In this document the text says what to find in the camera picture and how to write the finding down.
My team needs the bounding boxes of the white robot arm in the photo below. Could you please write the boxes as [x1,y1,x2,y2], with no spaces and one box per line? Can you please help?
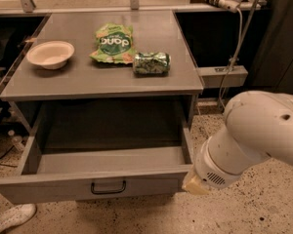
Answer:
[183,91,293,195]

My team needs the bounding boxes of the grey drawer cabinet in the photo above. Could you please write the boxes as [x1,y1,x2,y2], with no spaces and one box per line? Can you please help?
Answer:
[0,10,205,207]

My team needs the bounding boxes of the white sneaker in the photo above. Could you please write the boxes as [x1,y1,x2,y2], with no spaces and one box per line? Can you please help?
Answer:
[0,204,37,234]

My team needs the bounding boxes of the grey metal side bracket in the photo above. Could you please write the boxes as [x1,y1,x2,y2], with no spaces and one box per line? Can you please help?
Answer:
[196,65,248,89]

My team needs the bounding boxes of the white paper bowl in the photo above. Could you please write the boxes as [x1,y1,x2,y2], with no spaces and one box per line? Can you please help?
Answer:
[26,41,74,70]

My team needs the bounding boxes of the clear plastic bottle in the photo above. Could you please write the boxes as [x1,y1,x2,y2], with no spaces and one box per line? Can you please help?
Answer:
[8,130,24,152]

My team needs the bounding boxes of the green chip bag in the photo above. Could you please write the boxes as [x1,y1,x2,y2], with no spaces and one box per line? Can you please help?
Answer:
[90,22,136,64]

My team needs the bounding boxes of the white cable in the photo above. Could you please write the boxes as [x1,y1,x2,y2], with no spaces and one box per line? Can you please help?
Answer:
[217,7,248,110]

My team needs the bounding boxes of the green soda can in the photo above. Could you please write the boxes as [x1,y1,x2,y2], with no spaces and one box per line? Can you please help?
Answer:
[133,52,171,74]

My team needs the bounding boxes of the grey top drawer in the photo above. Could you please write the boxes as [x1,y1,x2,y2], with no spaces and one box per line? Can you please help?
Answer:
[0,100,192,204]

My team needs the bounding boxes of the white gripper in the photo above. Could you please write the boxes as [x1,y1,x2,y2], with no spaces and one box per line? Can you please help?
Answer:
[182,139,240,195]

